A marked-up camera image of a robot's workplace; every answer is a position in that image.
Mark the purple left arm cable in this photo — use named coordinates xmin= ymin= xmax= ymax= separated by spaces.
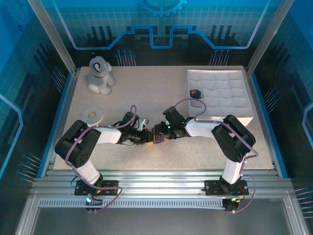
xmin=65 ymin=105 xmax=145 ymax=214

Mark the grey white plush dog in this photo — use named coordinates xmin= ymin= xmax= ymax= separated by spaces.
xmin=84 ymin=56 xmax=115 ymax=94

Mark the grey metal front panel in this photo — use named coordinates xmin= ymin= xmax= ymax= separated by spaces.
xmin=31 ymin=207 xmax=294 ymax=235

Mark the aluminium mounting rail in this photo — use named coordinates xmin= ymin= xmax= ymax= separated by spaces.
xmin=29 ymin=169 xmax=294 ymax=196

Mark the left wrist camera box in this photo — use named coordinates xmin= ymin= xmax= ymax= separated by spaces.
xmin=137 ymin=118 xmax=150 ymax=130

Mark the black cable connector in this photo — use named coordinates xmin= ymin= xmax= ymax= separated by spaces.
xmin=224 ymin=198 xmax=242 ymax=213
xmin=85 ymin=194 xmax=103 ymax=213

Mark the white tape roll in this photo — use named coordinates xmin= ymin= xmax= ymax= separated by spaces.
xmin=82 ymin=106 xmax=104 ymax=125

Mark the slotted grey cable duct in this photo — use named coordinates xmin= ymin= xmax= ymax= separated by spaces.
xmin=38 ymin=198 xmax=227 ymax=209

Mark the aluminium frame post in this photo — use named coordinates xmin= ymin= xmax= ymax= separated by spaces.
xmin=246 ymin=0 xmax=295 ymax=74
xmin=27 ymin=0 xmax=80 ymax=75

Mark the blue table edge strip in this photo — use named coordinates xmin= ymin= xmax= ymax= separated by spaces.
xmin=251 ymin=73 xmax=288 ymax=178
xmin=36 ymin=73 xmax=74 ymax=178

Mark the white fabric organizer box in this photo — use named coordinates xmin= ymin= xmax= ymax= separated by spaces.
xmin=186 ymin=69 xmax=254 ymax=127

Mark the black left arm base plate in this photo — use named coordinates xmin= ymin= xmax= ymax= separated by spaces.
xmin=74 ymin=180 xmax=120 ymax=196

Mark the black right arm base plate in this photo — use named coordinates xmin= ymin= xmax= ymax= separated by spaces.
xmin=204 ymin=180 xmax=249 ymax=196

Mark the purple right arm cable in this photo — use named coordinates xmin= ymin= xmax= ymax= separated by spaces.
xmin=171 ymin=97 xmax=259 ymax=214

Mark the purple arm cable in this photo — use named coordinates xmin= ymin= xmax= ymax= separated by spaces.
xmin=65 ymin=105 xmax=145 ymax=214
xmin=171 ymin=97 xmax=259 ymax=214

